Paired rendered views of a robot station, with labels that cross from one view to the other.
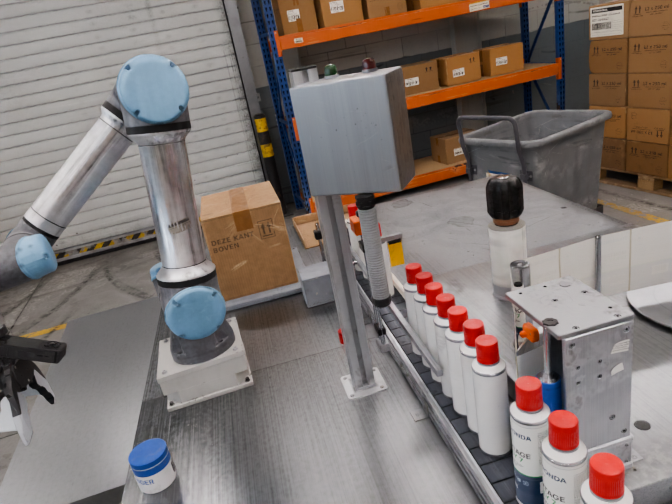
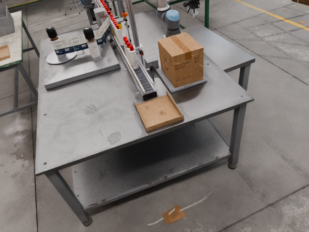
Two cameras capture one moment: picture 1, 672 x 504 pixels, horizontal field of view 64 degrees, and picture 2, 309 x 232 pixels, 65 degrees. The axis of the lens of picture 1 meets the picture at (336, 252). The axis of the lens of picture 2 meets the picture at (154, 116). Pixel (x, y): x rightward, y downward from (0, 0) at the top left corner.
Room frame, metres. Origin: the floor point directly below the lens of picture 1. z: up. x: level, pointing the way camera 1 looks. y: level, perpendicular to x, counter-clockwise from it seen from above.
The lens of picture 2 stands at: (3.31, -0.11, 1.97)
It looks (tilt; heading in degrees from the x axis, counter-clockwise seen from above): 43 degrees down; 176
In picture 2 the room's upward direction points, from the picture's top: 10 degrees counter-clockwise
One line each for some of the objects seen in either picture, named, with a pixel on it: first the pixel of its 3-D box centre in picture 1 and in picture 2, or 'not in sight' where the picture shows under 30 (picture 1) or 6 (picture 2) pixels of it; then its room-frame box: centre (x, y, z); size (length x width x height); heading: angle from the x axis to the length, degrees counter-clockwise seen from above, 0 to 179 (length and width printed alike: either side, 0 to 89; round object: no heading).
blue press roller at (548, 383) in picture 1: (550, 420); not in sight; (0.60, -0.25, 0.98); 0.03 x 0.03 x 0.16
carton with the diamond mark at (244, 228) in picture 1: (247, 237); (180, 59); (1.67, 0.27, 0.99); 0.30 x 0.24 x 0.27; 9
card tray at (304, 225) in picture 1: (329, 224); (157, 109); (2.03, 0.00, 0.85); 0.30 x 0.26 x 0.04; 8
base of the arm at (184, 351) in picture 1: (198, 328); (173, 31); (1.12, 0.35, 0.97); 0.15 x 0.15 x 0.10
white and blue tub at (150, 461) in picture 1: (152, 465); not in sight; (0.81, 0.41, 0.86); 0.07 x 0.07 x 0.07
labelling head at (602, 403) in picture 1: (563, 381); (103, 22); (0.64, -0.29, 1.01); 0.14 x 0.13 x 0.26; 8
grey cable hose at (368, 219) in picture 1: (373, 251); (123, 8); (0.87, -0.07, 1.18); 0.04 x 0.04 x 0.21
